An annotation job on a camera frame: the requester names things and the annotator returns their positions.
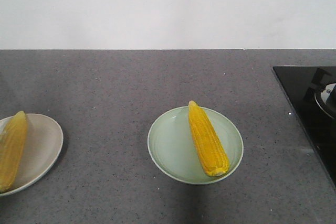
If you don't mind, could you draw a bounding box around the silver gas burner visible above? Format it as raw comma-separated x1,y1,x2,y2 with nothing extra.
314,83,335,120

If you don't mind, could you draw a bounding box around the green round plate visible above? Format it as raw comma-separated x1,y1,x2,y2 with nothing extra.
148,106,244,185

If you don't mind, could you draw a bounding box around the black glass cooktop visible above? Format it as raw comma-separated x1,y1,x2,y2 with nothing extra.
273,66,335,183

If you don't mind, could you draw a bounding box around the beige round plate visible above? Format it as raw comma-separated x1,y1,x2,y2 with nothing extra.
1,113,64,197

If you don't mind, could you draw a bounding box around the yellow corn cob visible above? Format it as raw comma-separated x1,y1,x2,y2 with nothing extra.
188,101,229,177
1,111,28,193

